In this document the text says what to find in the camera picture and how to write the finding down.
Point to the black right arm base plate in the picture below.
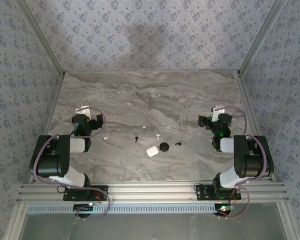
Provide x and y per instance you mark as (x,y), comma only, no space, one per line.
(202,193)

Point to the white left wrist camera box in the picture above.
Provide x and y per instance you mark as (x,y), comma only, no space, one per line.
(86,112)

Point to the black controller board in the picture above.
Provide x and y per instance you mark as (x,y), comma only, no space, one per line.
(83,210)
(218,212)

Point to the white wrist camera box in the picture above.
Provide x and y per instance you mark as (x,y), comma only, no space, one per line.
(216,113)
(86,112)

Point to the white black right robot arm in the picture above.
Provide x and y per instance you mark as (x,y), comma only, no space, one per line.
(226,145)

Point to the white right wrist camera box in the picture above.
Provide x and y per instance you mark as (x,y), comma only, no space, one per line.
(216,113)

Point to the aluminium side rail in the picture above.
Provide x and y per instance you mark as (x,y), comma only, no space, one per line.
(54,102)
(246,100)

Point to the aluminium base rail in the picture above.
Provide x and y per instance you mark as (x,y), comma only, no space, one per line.
(152,191)

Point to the aluminium corner post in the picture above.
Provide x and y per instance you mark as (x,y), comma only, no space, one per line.
(42,37)
(260,37)

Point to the black earbud charging case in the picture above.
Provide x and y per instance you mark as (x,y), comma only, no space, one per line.
(164,147)

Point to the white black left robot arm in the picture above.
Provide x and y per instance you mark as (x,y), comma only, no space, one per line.
(76,145)

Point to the white earbud charging case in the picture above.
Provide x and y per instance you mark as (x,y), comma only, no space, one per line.
(152,151)

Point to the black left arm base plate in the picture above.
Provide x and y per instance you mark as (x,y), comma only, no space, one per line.
(70,196)

